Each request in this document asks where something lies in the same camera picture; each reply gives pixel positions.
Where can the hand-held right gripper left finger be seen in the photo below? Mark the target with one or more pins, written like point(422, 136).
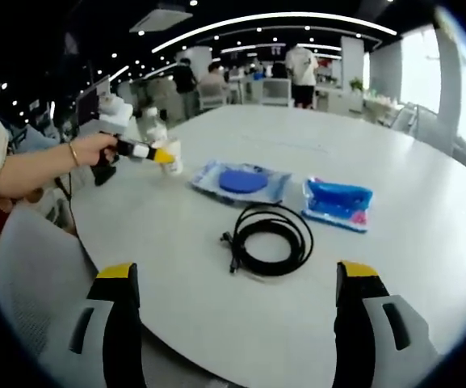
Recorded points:
point(121, 323)

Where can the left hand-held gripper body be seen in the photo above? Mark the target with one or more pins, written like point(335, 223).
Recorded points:
point(115, 119)

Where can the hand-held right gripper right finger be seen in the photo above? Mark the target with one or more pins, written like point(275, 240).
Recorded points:
point(353, 323)

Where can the clear plastic bottle red label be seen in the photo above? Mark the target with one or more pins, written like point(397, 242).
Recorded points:
point(154, 125)

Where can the white paper cup green print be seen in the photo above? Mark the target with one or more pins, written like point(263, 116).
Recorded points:
point(174, 167)

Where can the blue disc plastic packet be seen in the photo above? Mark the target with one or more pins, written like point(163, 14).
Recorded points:
point(238, 180)

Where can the blue pink plastic packet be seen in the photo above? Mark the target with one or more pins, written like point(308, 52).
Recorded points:
point(337, 200)

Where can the person's left hand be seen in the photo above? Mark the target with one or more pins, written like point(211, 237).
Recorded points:
point(97, 147)

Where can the computer monitor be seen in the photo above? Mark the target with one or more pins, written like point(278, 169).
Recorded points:
point(91, 101)

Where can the black laptop stand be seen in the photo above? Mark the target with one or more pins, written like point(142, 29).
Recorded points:
point(104, 175)

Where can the white mesh office chair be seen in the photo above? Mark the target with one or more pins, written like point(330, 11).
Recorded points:
point(34, 275)

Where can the ceiling air conditioner vent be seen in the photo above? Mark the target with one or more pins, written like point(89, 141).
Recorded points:
point(160, 18)

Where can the white table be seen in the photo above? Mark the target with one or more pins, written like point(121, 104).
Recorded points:
point(378, 169)

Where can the curved ceiling light strip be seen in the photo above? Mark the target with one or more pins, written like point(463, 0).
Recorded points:
point(273, 17)

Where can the green potted plant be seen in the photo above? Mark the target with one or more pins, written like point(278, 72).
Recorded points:
point(356, 84)

